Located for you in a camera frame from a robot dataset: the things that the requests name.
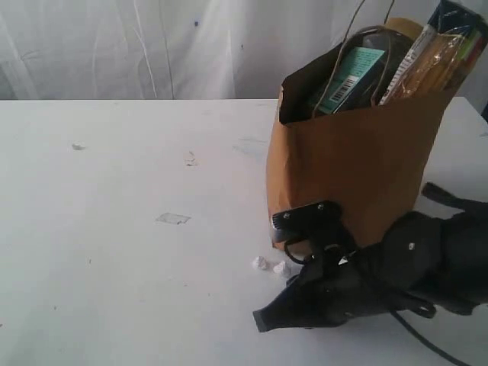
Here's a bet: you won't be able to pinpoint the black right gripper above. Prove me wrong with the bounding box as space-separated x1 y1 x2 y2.
252 225 435 332

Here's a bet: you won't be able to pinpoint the white paper ball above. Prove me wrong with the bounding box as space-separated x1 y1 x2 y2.
273 261 291 278
252 256 270 271

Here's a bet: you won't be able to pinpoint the large brown paper bag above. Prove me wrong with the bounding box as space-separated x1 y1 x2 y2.
266 48 454 246

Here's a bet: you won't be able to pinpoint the nut jar with gold lid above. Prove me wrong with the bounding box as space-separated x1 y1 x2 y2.
304 17 424 117

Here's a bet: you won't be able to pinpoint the spaghetti packet dark blue ends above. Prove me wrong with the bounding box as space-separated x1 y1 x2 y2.
379 1 487 105

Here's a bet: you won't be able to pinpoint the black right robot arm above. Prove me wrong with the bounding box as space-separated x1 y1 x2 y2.
253 183 487 332

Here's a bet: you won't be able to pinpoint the clear tape piece on table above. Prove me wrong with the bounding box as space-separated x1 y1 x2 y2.
156 212 191 225

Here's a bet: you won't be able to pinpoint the small white paper scrap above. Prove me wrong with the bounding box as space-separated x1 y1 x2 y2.
184 151 198 167

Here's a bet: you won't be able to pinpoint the white backdrop curtain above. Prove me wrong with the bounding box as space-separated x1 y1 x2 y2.
0 0 488 103

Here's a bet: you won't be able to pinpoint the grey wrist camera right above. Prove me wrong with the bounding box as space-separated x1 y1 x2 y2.
270 201 342 243

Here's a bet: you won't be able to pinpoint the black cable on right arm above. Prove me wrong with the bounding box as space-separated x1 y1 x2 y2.
388 308 466 366

